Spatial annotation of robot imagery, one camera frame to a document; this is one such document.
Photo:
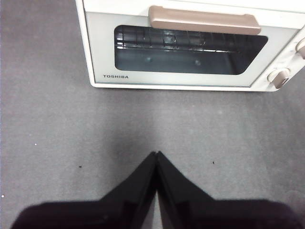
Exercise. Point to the beige oven knob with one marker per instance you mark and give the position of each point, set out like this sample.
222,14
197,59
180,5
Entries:
301,47
278,78

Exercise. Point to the cream Toshiba toaster oven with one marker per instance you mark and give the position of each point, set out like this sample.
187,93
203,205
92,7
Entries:
274,14

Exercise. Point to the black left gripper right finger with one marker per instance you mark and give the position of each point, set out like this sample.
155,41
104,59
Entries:
202,212

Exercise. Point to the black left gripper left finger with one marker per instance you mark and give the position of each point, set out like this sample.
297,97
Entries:
114,210

